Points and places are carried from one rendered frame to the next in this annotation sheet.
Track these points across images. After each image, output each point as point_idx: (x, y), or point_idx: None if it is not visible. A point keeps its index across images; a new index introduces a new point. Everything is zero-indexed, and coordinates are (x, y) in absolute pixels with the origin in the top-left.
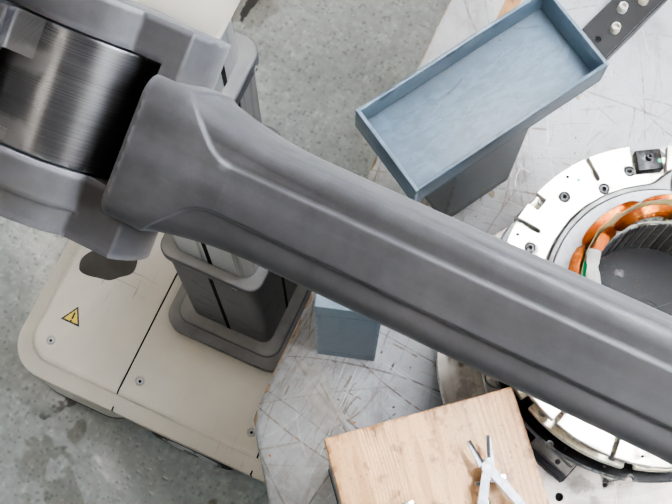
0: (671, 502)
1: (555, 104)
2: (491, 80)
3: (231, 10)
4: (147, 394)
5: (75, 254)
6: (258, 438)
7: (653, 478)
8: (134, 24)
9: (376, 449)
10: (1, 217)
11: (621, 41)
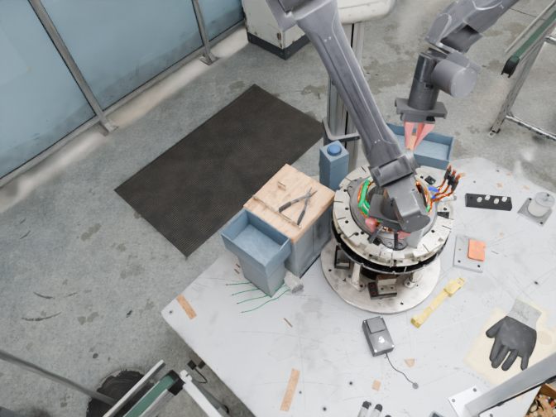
0: (354, 301)
1: (425, 160)
2: (417, 147)
3: (346, 7)
4: None
5: (312, 178)
6: None
7: (344, 250)
8: None
9: (293, 174)
10: (311, 173)
11: (477, 204)
